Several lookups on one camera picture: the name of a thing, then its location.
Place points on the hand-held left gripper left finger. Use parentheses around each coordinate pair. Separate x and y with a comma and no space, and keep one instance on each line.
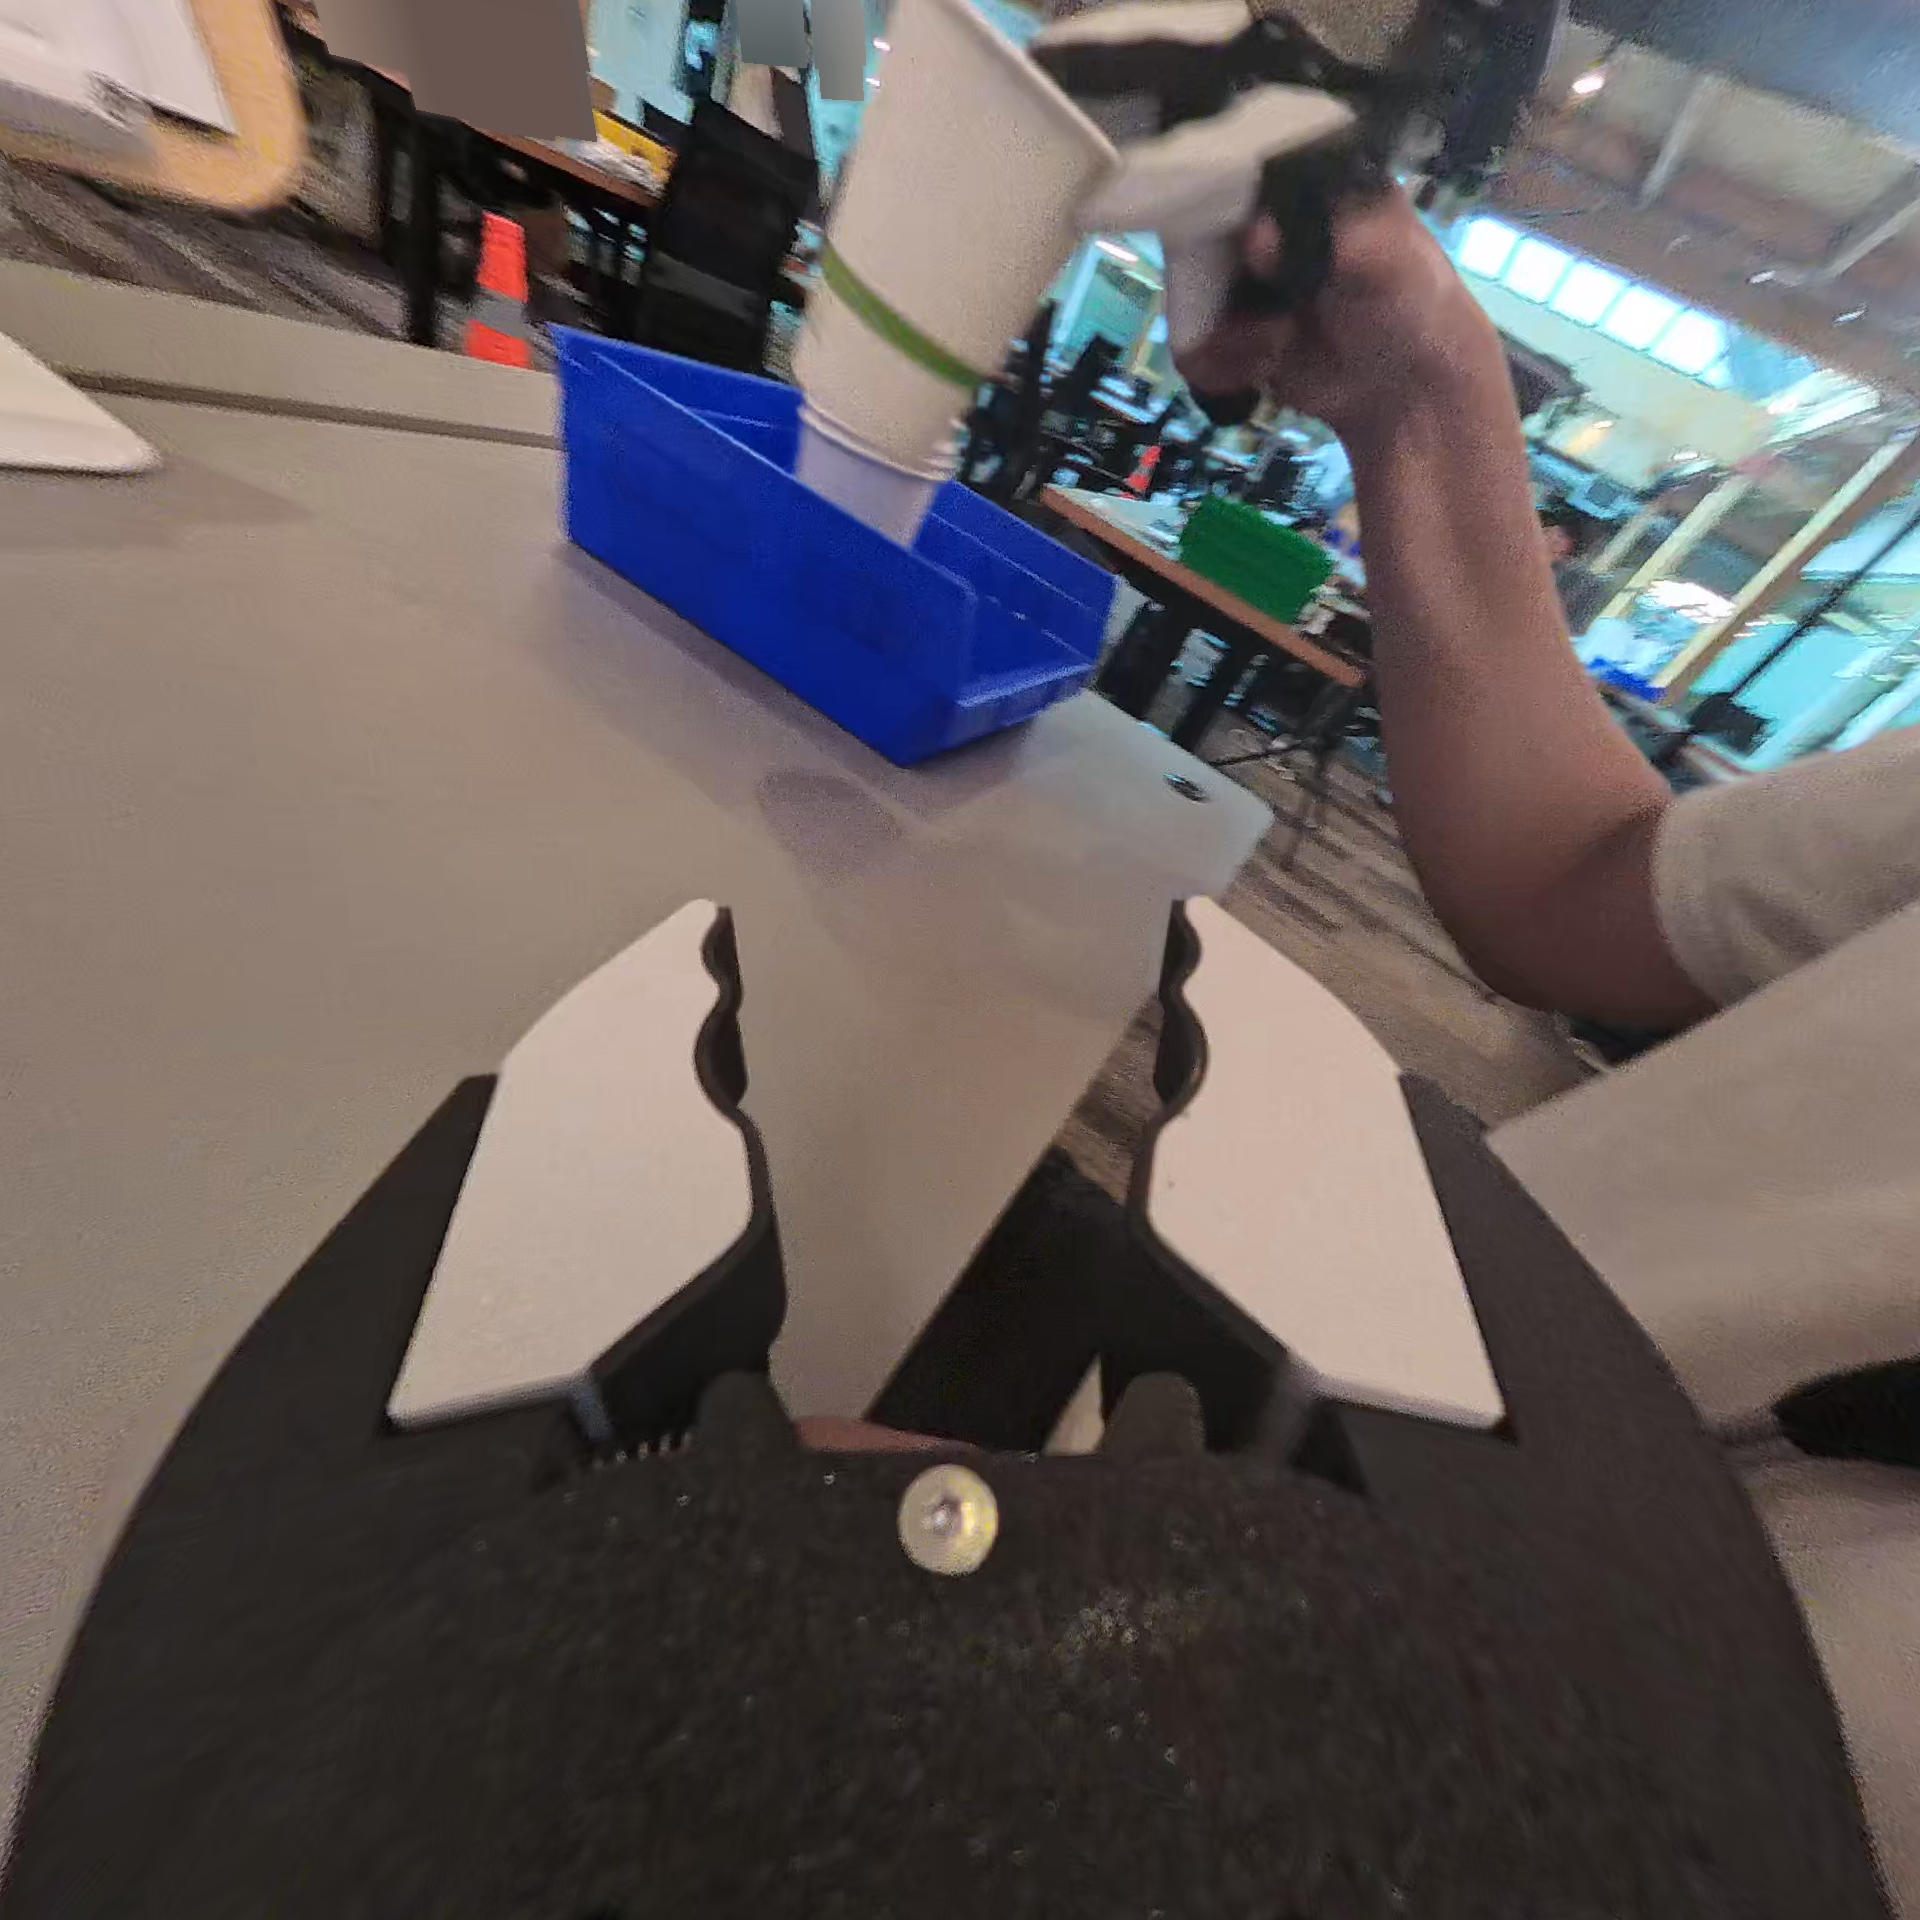
(587,1212)

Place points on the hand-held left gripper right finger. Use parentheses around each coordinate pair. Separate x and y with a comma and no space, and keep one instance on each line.
(1306,1212)

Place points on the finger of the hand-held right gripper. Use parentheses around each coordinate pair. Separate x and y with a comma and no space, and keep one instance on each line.
(1214,169)
(1155,47)

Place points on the blue plastic bin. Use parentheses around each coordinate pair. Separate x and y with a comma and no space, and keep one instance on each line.
(779,602)

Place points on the person's right forearm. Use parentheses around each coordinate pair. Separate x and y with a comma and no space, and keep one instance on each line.
(1500,720)

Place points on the person's right hand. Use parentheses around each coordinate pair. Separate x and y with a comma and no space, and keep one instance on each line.
(1394,350)

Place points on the brown-edged background table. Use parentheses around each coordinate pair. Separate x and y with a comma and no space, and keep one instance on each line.
(1111,524)

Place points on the green plastic bin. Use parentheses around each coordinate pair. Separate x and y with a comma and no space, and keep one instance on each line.
(1255,558)

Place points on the black mesh chair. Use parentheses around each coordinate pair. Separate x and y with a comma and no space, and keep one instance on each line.
(721,221)

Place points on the orange traffic cone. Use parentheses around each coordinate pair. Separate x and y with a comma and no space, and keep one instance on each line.
(503,287)

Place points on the white document stand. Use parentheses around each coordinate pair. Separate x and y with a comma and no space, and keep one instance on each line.
(58,430)

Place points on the printed instruction sheet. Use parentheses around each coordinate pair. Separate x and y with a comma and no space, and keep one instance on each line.
(103,34)

